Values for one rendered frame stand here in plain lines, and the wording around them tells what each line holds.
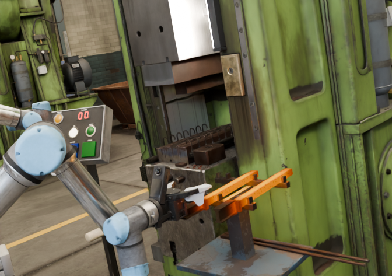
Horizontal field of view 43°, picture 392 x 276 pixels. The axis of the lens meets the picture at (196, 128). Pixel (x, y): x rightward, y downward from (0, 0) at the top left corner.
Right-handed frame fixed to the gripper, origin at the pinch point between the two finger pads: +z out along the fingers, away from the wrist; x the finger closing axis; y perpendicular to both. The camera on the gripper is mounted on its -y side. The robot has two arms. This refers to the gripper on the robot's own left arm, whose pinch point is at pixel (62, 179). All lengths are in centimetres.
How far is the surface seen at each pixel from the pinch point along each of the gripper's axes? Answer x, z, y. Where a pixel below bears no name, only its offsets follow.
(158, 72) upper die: 21, -39, -46
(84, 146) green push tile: -17.3, -9.1, -17.0
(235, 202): 95, 0, -31
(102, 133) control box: -13.1, -13.5, -25.9
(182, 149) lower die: 27, -5, -48
